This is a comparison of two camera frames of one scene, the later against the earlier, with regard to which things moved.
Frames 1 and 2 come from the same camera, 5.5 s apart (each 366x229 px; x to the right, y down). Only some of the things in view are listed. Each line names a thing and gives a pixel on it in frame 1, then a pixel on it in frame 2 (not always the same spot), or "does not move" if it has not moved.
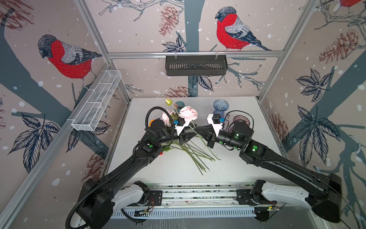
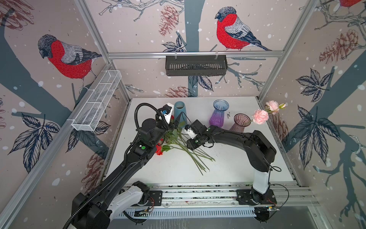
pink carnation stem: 205,142 → 260,117
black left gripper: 186,137 → 171,126
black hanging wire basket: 196,65 does not move
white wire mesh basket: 96,98 does not move
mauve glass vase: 241,118 does not move
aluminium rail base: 202,201 does not move
